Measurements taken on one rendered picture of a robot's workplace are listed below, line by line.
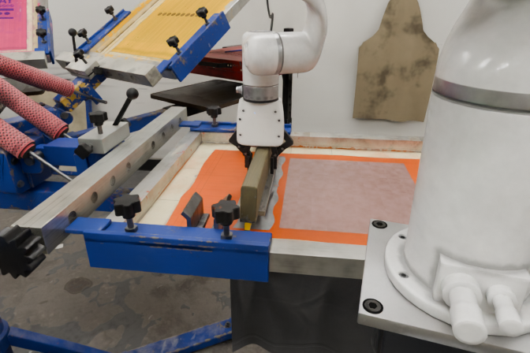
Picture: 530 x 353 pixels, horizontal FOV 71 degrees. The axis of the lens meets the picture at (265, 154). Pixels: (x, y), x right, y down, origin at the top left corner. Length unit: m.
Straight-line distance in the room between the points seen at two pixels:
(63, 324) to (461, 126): 1.94
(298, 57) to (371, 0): 2.13
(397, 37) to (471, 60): 2.53
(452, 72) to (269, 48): 0.44
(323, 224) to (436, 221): 0.45
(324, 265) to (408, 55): 2.31
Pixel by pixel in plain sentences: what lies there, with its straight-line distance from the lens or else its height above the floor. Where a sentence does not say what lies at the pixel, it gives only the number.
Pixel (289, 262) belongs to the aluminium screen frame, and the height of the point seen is 0.97.
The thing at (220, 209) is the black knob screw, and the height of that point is 1.06.
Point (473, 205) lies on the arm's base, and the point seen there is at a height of 1.23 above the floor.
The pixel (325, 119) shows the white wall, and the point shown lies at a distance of 2.89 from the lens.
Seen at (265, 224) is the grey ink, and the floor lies 0.96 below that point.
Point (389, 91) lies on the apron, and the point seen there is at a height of 0.76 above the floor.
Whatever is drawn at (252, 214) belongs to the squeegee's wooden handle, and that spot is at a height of 1.00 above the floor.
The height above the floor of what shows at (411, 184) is 0.95.
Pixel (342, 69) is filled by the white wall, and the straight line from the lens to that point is 2.81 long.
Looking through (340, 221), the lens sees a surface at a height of 0.96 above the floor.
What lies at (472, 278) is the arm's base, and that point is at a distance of 0.30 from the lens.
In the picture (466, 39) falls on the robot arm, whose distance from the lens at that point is 0.28.
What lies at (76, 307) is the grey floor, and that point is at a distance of 2.12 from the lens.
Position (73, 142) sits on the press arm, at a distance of 0.99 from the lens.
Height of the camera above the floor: 1.35
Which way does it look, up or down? 22 degrees down
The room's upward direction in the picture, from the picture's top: straight up
